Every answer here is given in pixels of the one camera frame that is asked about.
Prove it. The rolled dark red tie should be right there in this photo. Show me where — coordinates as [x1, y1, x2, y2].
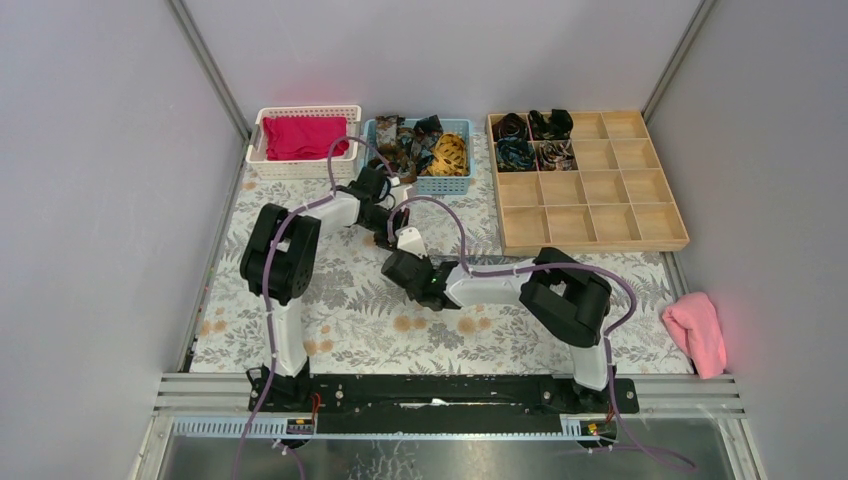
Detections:
[492, 112, 529, 141]

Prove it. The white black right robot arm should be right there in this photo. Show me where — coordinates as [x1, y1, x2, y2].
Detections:
[381, 247, 614, 412]

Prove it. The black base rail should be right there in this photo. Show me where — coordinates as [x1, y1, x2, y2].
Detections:
[246, 367, 640, 435]

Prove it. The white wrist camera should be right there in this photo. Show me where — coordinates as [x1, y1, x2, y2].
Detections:
[387, 177, 413, 209]
[395, 226, 427, 258]

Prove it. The yellow patterned tie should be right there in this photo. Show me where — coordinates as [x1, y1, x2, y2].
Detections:
[423, 133, 470, 177]

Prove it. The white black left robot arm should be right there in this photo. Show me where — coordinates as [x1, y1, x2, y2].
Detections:
[239, 167, 409, 411]

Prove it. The rolled black tie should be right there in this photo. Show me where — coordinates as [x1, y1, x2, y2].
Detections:
[528, 109, 574, 141]

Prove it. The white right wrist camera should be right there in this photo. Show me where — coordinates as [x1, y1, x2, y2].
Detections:
[395, 226, 427, 258]

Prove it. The orange floral tie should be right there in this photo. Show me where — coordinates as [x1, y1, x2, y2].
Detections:
[375, 115, 423, 184]

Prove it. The pink cloth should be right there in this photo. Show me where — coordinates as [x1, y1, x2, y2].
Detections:
[662, 292, 727, 379]

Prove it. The grey leaf pattern tie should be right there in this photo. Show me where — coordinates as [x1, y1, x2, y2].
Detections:
[429, 254, 532, 270]

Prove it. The wooden compartment tray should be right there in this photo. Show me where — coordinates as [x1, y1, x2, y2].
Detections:
[486, 110, 690, 256]

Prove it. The light blue plastic basket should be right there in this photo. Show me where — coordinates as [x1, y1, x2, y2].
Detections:
[362, 115, 476, 195]

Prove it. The rolled navy blue tie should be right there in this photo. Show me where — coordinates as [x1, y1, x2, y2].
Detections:
[496, 137, 537, 173]

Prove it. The white plastic basket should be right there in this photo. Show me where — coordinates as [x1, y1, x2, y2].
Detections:
[246, 105, 361, 180]

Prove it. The dark navy red tie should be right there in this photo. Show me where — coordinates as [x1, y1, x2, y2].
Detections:
[397, 115, 444, 175]

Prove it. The magenta cloth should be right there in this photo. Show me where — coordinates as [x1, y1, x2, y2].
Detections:
[262, 117, 350, 161]

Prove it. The floral tablecloth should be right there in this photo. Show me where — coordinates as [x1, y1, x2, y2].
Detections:
[190, 133, 693, 375]

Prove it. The rolled multicolour tie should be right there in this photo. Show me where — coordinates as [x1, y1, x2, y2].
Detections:
[536, 139, 577, 171]

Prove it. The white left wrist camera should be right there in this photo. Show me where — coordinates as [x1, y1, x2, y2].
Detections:
[387, 177, 413, 209]

